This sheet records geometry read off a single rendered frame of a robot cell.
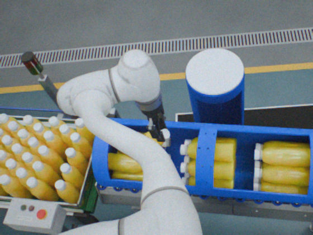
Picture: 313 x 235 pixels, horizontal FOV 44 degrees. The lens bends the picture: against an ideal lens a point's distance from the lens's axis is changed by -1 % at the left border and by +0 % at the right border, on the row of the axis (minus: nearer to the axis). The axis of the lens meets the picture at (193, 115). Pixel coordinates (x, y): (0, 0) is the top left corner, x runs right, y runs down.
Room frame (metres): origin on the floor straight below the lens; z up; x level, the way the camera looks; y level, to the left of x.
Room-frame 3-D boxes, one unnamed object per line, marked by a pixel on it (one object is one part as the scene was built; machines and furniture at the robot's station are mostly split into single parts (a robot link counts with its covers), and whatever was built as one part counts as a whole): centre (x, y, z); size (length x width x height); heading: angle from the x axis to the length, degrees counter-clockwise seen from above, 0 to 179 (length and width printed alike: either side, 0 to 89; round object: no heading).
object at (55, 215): (0.57, 0.70, 1.05); 0.20 x 0.10 x 0.10; 73
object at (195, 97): (1.13, -0.14, 0.59); 0.28 x 0.28 x 0.88
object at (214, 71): (1.13, -0.14, 1.03); 0.28 x 0.28 x 0.01
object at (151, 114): (0.70, 0.13, 1.45); 0.08 x 0.07 x 0.09; 163
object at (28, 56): (1.25, 0.68, 1.18); 0.06 x 0.06 x 0.16
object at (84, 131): (0.95, 0.50, 0.99); 0.07 x 0.07 x 0.19
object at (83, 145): (0.88, 0.52, 0.99); 0.07 x 0.07 x 0.19
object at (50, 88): (1.25, 0.68, 0.55); 0.04 x 0.04 x 1.10; 73
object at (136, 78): (0.70, 0.14, 1.63); 0.13 x 0.11 x 0.16; 95
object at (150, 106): (0.70, 0.13, 1.53); 0.09 x 0.09 x 0.06
